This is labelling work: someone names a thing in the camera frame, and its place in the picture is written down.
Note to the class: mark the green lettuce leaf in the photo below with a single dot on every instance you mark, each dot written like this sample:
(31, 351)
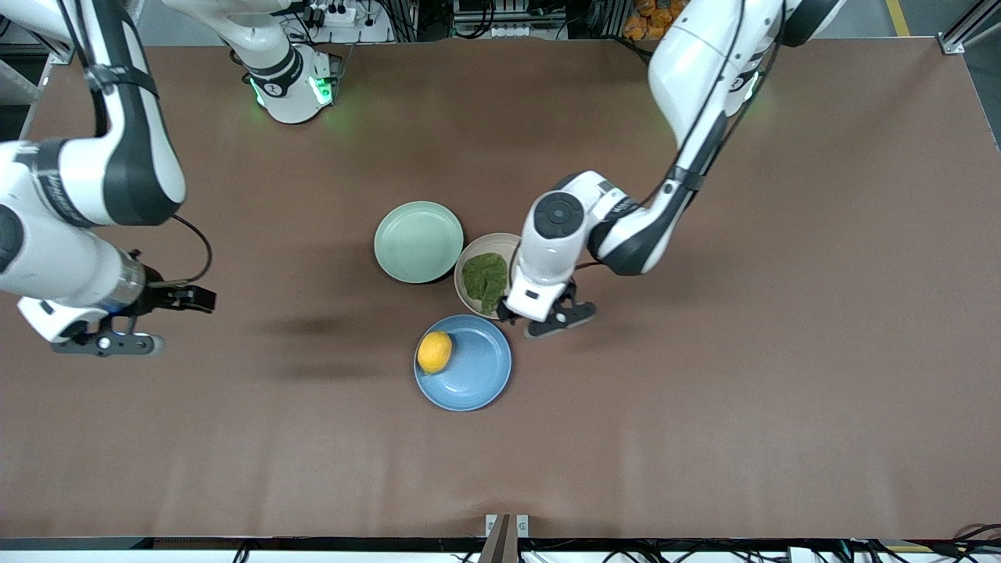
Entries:
(485, 277)

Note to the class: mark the yellow lemon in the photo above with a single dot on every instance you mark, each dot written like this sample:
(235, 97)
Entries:
(435, 352)

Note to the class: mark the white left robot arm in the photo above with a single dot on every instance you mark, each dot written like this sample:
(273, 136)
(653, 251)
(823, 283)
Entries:
(696, 70)

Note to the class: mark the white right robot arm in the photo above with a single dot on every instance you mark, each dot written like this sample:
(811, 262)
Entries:
(47, 258)

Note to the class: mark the blue plate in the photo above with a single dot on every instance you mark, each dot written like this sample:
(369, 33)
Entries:
(477, 367)

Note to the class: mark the beige plate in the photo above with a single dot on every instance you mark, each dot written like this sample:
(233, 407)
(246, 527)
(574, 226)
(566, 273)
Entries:
(493, 244)

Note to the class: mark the green plate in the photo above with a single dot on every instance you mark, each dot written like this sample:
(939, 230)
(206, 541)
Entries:
(418, 242)

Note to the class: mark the grey metal stand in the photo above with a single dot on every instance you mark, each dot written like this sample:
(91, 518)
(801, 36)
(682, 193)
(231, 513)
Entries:
(16, 86)

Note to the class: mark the white equipment rack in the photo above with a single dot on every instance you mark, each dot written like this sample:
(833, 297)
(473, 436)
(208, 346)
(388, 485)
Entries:
(500, 31)

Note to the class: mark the orange snack bags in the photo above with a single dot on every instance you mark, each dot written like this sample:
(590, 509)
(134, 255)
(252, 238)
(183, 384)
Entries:
(641, 23)

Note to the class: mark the white power strip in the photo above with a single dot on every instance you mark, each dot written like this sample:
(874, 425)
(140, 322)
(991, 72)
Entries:
(336, 16)

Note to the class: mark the slanted aluminium profile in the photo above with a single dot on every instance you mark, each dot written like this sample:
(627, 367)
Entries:
(966, 27)

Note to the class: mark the metal bracket with post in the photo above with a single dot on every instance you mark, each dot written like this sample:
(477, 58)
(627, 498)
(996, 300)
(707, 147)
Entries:
(500, 539)

